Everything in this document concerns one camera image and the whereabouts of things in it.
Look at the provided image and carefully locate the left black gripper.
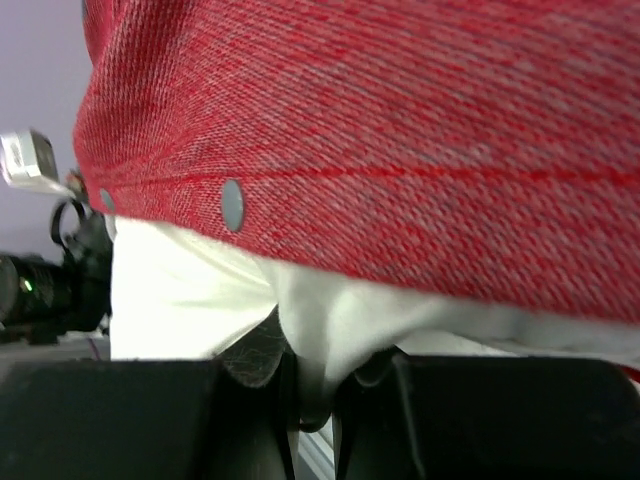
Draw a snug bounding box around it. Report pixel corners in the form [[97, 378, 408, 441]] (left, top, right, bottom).
[[1, 199, 113, 345]]

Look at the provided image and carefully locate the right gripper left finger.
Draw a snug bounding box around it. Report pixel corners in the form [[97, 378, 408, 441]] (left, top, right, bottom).
[[1, 326, 297, 479]]

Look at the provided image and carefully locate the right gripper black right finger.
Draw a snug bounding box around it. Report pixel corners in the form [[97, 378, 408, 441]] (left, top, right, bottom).
[[334, 349, 639, 479]]

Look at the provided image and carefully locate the white pillow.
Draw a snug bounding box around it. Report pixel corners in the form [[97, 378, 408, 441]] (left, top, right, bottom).
[[107, 217, 639, 395]]

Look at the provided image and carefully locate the red printed pillowcase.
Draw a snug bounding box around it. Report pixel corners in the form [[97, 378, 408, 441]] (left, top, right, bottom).
[[74, 1, 639, 324]]

